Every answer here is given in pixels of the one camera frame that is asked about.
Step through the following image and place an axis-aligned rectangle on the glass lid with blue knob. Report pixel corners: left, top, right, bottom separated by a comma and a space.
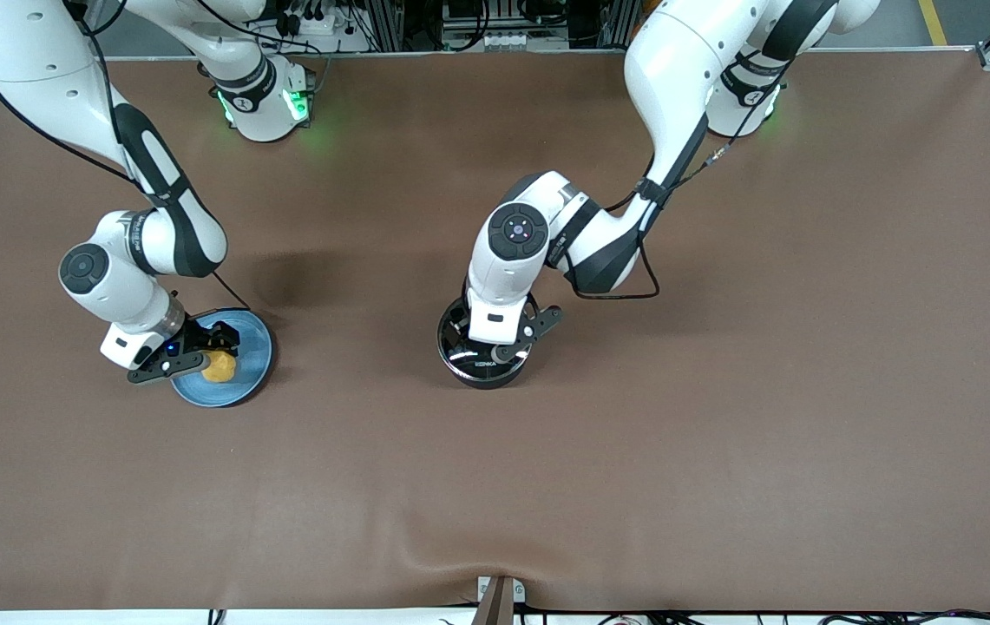
440, 297, 533, 374

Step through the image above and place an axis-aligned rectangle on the blue plate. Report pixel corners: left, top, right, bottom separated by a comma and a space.
169, 308, 274, 407

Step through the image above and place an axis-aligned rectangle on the brown table mat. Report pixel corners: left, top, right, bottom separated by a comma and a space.
0, 48, 990, 613

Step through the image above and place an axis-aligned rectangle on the metal table edge clamp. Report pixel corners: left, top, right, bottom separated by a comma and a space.
477, 575, 526, 625

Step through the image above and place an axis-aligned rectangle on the white power strip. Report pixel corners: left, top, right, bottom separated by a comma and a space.
273, 0, 352, 40

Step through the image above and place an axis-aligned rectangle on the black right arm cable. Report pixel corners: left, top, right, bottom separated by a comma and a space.
0, 0, 252, 312

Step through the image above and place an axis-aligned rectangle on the black pot with blue handle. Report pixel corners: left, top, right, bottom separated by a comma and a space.
436, 295, 534, 390

